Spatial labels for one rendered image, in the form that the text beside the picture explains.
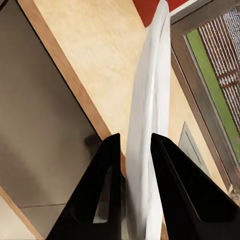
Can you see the saucer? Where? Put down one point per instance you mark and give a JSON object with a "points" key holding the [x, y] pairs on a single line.
{"points": [[149, 113]]}

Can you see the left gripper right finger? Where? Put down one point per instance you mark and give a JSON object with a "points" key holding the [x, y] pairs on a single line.
{"points": [[194, 206]]}

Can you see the fixed window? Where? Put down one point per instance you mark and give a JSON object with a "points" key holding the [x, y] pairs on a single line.
{"points": [[205, 57]]}

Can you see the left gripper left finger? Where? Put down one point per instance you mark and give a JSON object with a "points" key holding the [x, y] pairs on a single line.
{"points": [[76, 220]]}

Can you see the cabinet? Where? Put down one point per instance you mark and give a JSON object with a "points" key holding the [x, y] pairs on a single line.
{"points": [[47, 141]]}

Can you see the countertop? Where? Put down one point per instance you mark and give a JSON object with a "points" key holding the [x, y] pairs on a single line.
{"points": [[96, 45]]}

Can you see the drop in sink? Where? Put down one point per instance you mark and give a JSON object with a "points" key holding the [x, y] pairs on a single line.
{"points": [[188, 145]]}

